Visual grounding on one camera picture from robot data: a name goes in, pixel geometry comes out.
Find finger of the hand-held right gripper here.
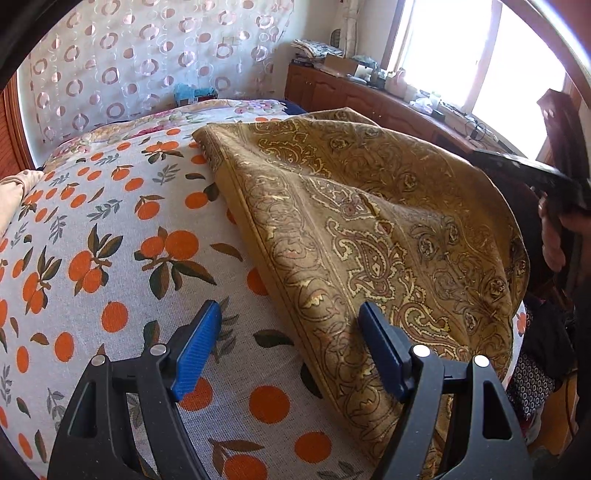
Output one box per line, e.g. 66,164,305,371
470,148,561,180

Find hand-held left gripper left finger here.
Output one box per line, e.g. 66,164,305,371
46,300,223,480

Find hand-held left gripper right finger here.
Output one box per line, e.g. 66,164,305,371
358,301,536,480

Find golden paisley cloth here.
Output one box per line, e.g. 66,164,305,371
191,108,529,480

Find person's right hand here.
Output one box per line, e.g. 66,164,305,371
538,196,591,273

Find window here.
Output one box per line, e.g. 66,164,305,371
383,0,568,158

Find dark dotted cloth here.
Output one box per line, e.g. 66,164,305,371
505,353,561,421

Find wooden cabinet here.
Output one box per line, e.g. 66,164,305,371
285,64,509,160

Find orange print bed sheet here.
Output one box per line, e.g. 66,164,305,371
0,117,527,480

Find cardboard box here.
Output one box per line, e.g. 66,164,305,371
318,54,365,77

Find stack of printed cloths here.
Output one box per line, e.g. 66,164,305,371
291,39,345,60

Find pale cloth bundle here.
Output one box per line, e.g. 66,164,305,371
0,170,44,232

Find floral rose blanket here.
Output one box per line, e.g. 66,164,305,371
44,98,296,162

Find blue toy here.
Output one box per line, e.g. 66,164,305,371
174,84,218,104

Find wooden headboard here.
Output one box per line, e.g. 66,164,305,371
0,85,35,178

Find circle pattern curtain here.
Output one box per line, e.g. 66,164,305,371
18,0,296,158

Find black cable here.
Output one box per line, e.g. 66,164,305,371
464,117,497,141

